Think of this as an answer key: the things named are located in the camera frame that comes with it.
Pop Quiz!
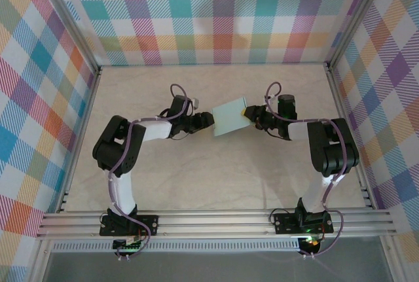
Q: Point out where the light blue paper box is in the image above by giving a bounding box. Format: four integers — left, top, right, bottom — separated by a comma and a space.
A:
211, 97, 251, 137

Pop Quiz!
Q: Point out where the right aluminium side rail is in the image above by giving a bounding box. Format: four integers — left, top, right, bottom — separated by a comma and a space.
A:
325, 62, 376, 209

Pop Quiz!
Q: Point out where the aluminium side rail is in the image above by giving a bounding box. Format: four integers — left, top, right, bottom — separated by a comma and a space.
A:
57, 65, 102, 214
325, 62, 376, 209

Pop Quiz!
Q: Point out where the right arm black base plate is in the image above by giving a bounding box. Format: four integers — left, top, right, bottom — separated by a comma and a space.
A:
272, 211, 334, 234

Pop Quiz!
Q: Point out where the aluminium front rail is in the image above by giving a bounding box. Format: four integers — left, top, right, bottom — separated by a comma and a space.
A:
35, 208, 397, 240

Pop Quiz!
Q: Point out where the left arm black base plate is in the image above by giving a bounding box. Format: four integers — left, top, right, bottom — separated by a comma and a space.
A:
99, 215, 160, 237

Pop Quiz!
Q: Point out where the left aluminium side rail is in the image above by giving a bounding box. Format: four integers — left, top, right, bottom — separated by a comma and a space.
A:
57, 65, 102, 214

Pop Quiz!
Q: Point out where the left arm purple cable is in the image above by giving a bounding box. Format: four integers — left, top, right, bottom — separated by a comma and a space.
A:
107, 84, 199, 260

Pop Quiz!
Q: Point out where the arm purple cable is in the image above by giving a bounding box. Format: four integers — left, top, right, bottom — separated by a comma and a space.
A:
264, 81, 344, 258
107, 84, 199, 260

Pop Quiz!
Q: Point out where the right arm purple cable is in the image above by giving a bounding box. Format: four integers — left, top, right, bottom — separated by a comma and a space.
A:
264, 81, 344, 258

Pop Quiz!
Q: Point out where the slotted grey cable duct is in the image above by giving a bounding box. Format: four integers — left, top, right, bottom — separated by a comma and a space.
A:
52, 241, 301, 253

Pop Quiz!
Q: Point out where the right aluminium frame post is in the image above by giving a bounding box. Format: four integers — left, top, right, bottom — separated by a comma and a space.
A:
327, 0, 390, 67

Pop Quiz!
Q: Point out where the aluminium frame post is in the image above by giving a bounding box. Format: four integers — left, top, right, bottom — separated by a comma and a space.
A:
32, 0, 101, 73
327, 0, 390, 67

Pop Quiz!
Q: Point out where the left aluminium frame post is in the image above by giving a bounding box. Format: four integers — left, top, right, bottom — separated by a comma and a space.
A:
32, 0, 101, 73

